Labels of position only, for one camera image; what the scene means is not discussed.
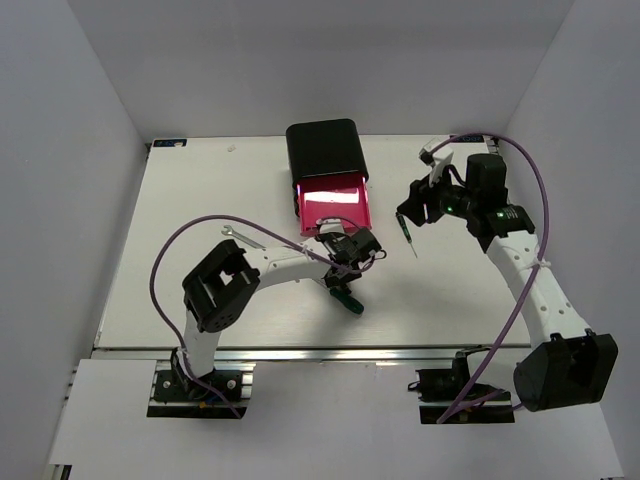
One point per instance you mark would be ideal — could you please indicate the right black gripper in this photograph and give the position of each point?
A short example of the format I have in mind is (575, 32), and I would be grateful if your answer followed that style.
(421, 193)

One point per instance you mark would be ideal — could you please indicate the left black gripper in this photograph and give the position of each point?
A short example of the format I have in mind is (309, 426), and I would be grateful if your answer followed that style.
(333, 282)

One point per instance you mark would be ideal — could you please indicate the pink drawer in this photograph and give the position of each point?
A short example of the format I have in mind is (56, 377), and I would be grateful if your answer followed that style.
(332, 196)

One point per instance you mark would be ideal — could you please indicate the small black green screwdriver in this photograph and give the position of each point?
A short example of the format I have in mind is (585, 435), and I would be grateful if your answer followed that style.
(338, 284)

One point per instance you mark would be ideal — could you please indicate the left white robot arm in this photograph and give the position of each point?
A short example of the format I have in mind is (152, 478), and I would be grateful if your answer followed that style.
(218, 289)

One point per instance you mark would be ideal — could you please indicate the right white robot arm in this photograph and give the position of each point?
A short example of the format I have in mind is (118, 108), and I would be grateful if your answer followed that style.
(569, 363)

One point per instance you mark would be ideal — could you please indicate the small precision screwdriver left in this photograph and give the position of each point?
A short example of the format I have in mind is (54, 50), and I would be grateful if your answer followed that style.
(405, 230)

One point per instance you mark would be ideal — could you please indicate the right blue label sticker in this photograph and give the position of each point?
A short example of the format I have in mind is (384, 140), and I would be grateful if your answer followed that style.
(468, 138)

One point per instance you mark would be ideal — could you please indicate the blue label sticker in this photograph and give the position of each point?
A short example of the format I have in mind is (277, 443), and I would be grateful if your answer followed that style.
(468, 138)
(169, 143)

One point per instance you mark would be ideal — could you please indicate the black drawer cabinet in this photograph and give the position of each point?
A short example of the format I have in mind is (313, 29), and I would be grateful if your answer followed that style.
(324, 148)

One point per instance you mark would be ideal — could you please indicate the silver wrench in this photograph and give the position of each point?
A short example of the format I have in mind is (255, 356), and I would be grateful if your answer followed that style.
(229, 231)

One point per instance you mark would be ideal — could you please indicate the left blue label sticker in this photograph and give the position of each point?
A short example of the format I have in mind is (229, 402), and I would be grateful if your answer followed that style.
(169, 143)

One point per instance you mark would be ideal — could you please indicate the large green handle screwdriver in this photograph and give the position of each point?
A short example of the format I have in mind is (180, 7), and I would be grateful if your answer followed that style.
(348, 302)

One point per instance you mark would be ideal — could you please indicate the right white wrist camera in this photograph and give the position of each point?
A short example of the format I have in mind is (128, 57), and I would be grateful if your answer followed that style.
(437, 157)

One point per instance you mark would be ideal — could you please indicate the aluminium table rail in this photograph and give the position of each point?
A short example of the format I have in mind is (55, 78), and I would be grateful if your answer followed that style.
(253, 355)

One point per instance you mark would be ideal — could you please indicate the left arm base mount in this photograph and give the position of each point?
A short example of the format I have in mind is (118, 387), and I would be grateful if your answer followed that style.
(222, 394)

